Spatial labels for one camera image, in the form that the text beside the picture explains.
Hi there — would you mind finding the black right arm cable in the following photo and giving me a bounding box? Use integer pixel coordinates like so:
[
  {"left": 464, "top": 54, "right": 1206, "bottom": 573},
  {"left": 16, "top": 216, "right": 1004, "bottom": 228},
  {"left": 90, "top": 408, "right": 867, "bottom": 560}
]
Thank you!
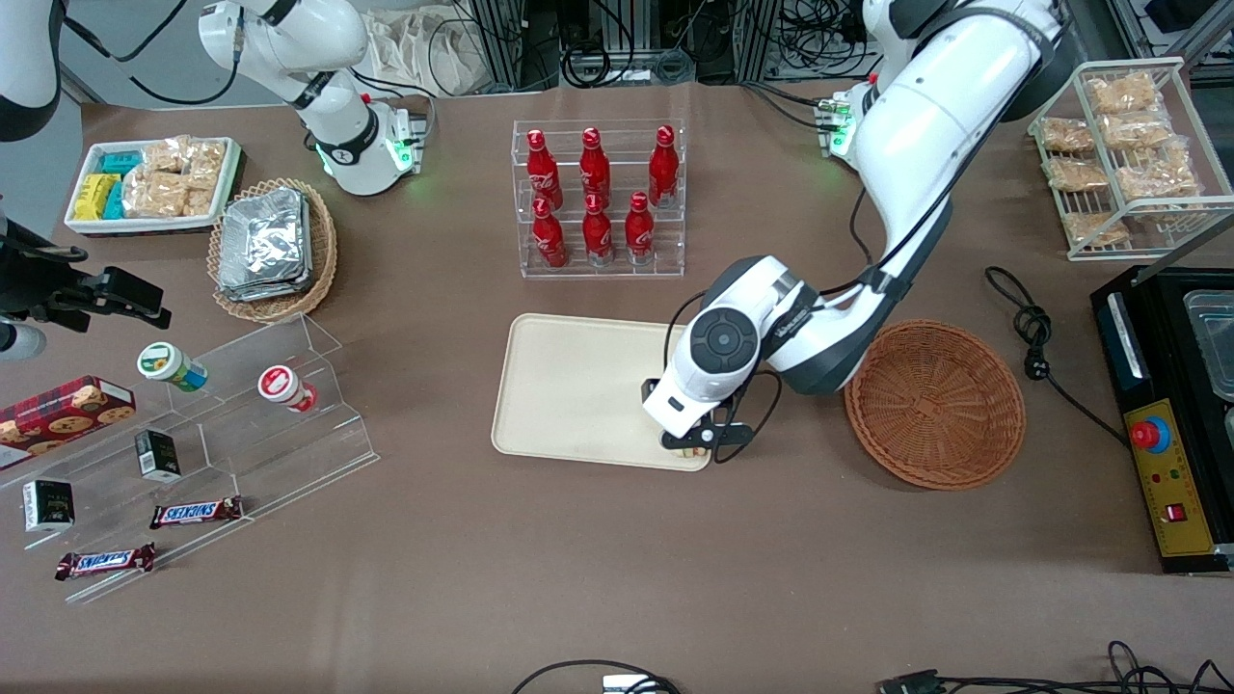
[{"left": 56, "top": 0, "right": 242, "bottom": 107}]

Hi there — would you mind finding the red cola bottle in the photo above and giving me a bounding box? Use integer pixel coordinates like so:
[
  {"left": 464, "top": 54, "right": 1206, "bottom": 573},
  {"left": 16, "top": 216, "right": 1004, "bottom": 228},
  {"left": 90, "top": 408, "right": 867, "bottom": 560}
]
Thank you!
[
  {"left": 579, "top": 126, "right": 612, "bottom": 206},
  {"left": 624, "top": 191, "right": 657, "bottom": 267},
  {"left": 525, "top": 128, "right": 564, "bottom": 209},
  {"left": 582, "top": 193, "right": 615, "bottom": 268},
  {"left": 648, "top": 124, "right": 680, "bottom": 209},
  {"left": 531, "top": 198, "right": 569, "bottom": 270}
]

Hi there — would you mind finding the beige plastic serving tray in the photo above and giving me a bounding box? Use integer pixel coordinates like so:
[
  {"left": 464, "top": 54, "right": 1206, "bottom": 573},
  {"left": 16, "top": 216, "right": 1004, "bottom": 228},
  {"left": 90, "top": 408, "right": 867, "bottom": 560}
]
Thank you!
[{"left": 491, "top": 313, "right": 718, "bottom": 472}]

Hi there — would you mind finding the clear acrylic stepped display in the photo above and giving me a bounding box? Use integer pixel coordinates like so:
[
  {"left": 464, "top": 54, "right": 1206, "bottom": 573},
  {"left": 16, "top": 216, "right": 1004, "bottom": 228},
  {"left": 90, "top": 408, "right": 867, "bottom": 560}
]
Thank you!
[{"left": 0, "top": 312, "right": 380, "bottom": 606}]

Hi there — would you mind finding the white cloth bag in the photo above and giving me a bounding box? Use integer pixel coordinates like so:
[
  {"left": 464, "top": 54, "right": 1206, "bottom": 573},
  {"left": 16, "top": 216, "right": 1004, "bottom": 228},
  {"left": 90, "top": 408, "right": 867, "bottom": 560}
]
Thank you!
[{"left": 364, "top": 8, "right": 486, "bottom": 98}]

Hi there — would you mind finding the white rectangular snack tray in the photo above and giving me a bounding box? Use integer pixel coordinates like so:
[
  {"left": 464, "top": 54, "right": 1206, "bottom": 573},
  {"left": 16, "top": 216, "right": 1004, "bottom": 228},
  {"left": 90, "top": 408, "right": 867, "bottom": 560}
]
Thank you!
[{"left": 64, "top": 136, "right": 244, "bottom": 238}]

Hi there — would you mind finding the clear bag of puffed snacks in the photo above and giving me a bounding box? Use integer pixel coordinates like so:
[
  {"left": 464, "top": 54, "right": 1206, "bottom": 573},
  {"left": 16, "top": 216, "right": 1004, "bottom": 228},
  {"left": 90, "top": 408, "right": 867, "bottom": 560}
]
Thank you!
[
  {"left": 1086, "top": 73, "right": 1162, "bottom": 116},
  {"left": 1115, "top": 140, "right": 1203, "bottom": 200},
  {"left": 1039, "top": 117, "right": 1096, "bottom": 154},
  {"left": 1063, "top": 212, "right": 1131, "bottom": 246},
  {"left": 1044, "top": 157, "right": 1111, "bottom": 193},
  {"left": 1099, "top": 112, "right": 1175, "bottom": 152}
]

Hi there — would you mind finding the clear acrylic bottle rack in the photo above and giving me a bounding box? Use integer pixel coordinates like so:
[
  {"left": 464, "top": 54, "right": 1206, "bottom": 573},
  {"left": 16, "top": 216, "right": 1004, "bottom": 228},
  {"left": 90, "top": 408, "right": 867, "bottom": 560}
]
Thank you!
[{"left": 511, "top": 119, "right": 686, "bottom": 280}]

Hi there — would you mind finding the white wire rack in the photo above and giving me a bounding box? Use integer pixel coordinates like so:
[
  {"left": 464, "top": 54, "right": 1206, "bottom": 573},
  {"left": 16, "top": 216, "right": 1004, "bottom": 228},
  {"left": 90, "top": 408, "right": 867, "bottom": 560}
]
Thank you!
[{"left": 1027, "top": 56, "right": 1234, "bottom": 262}]

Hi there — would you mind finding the green lid yogurt cup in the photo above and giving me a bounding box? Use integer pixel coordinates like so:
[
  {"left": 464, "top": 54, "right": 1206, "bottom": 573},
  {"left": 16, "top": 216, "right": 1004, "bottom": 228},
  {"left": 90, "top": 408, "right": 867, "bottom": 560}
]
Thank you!
[{"left": 136, "top": 341, "right": 209, "bottom": 393}]

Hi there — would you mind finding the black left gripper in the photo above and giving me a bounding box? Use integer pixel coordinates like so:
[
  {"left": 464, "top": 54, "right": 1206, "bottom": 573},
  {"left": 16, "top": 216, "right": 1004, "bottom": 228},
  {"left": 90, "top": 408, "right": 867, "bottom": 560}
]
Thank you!
[{"left": 661, "top": 397, "right": 755, "bottom": 456}]

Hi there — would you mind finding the yellow black control box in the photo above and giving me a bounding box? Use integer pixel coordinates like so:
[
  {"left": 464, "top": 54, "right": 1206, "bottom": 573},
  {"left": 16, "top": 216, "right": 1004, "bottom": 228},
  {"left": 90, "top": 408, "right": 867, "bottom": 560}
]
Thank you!
[{"left": 1118, "top": 400, "right": 1234, "bottom": 577}]

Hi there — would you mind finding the black power cable with plug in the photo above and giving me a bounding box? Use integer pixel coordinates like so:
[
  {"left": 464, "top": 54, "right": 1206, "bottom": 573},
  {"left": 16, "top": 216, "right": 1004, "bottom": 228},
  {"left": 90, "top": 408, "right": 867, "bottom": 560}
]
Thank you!
[{"left": 983, "top": 265, "right": 1131, "bottom": 447}]

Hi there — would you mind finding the clear plastic container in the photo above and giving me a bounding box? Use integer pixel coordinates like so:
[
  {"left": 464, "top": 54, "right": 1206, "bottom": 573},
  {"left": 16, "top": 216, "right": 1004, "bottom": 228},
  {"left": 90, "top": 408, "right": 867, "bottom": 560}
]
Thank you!
[{"left": 1181, "top": 287, "right": 1234, "bottom": 403}]

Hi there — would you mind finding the aluminium frame rack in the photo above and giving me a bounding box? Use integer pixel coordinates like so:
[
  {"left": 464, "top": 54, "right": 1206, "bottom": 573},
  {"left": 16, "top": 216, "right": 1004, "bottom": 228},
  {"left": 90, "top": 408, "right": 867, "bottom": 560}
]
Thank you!
[{"left": 463, "top": 0, "right": 801, "bottom": 90}]

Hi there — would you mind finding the small black carton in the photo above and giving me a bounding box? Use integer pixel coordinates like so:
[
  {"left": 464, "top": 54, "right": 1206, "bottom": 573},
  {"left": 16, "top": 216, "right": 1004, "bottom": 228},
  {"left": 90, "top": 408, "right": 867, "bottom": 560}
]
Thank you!
[
  {"left": 133, "top": 429, "right": 183, "bottom": 484},
  {"left": 21, "top": 478, "right": 76, "bottom": 534}
]

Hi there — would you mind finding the yellow snack package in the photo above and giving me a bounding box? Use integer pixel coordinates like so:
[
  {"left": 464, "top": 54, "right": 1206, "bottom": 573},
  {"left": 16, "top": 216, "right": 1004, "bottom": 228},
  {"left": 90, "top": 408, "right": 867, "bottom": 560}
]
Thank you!
[{"left": 73, "top": 173, "right": 122, "bottom": 222}]

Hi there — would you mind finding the grey metal bar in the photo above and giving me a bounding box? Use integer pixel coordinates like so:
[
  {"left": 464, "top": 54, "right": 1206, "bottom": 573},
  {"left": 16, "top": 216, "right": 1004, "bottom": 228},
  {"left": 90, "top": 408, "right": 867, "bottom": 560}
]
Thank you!
[{"left": 1133, "top": 198, "right": 1234, "bottom": 287}]

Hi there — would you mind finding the red lid yogurt cup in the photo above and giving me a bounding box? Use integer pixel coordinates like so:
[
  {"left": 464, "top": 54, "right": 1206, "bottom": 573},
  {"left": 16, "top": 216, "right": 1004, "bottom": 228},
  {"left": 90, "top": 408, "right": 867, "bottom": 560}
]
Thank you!
[{"left": 256, "top": 364, "right": 318, "bottom": 414}]

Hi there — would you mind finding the black countertop appliance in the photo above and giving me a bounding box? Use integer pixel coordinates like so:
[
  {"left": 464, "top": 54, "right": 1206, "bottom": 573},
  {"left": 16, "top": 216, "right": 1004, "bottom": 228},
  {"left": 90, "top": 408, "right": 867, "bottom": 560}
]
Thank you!
[{"left": 1089, "top": 264, "right": 1234, "bottom": 430}]

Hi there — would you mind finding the black cable with connector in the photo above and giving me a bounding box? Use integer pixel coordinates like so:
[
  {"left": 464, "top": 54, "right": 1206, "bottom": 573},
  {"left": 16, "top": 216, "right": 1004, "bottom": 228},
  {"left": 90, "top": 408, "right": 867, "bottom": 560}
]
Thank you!
[{"left": 875, "top": 640, "right": 1234, "bottom": 694}]

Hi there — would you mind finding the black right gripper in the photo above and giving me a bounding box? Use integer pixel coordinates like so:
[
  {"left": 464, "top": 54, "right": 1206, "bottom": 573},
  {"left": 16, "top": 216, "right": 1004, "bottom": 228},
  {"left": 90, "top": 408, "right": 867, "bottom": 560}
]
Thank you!
[{"left": 0, "top": 220, "right": 174, "bottom": 334}]

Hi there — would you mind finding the red cookie box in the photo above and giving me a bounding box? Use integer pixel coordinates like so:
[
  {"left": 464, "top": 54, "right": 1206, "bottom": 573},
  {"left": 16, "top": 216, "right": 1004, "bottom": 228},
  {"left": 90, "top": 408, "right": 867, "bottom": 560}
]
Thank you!
[{"left": 0, "top": 375, "right": 138, "bottom": 471}]

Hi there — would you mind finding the stack of foil containers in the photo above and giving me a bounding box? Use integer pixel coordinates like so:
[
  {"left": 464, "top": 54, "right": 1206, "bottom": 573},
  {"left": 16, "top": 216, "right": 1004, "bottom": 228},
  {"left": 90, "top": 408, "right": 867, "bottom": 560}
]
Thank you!
[{"left": 217, "top": 187, "right": 315, "bottom": 303}]

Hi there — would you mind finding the light wicker oval basket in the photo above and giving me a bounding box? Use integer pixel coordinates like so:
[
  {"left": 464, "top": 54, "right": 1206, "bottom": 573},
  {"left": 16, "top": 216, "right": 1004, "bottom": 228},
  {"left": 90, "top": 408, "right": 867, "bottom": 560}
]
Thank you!
[{"left": 206, "top": 177, "right": 339, "bottom": 324}]

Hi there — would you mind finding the brown wicker round basket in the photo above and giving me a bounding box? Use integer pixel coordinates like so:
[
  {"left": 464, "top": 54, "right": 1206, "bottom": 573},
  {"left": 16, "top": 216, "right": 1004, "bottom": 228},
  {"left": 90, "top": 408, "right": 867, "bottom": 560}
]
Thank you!
[{"left": 845, "top": 320, "right": 1027, "bottom": 492}]

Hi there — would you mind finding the black looped cable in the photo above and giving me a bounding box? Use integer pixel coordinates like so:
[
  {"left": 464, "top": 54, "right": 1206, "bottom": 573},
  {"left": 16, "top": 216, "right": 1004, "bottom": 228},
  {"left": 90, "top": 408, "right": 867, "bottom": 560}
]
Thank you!
[{"left": 509, "top": 659, "right": 682, "bottom": 694}]

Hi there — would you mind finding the snickers chocolate bar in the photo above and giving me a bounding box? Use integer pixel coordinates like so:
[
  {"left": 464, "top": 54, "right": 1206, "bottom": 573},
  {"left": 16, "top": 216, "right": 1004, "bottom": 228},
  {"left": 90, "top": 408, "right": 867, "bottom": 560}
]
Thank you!
[
  {"left": 54, "top": 542, "right": 157, "bottom": 582},
  {"left": 148, "top": 495, "right": 245, "bottom": 531}
]

